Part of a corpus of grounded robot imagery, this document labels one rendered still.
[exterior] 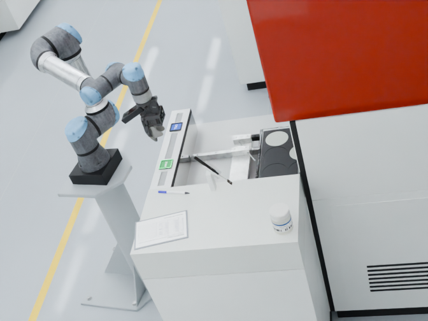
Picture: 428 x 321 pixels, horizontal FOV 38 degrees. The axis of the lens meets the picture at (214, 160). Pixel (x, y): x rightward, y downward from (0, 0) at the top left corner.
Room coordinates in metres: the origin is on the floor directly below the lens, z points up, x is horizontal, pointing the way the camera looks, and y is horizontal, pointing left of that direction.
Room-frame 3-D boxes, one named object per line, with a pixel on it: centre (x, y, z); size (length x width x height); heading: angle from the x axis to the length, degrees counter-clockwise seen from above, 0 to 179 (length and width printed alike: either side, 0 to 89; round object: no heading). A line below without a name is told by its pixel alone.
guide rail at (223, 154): (2.20, -0.14, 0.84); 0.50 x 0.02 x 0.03; 71
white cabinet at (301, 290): (2.03, -0.04, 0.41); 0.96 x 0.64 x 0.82; 161
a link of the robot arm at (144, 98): (2.13, 0.19, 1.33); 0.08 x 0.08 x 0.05
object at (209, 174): (1.87, 0.02, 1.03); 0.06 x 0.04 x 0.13; 71
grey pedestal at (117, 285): (2.48, 0.63, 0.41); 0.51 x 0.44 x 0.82; 61
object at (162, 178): (2.25, 0.16, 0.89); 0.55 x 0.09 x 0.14; 161
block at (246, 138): (2.22, -0.15, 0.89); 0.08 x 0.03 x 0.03; 71
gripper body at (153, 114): (2.12, 0.18, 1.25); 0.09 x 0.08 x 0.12; 71
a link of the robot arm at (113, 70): (2.20, 0.26, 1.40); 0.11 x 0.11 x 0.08; 34
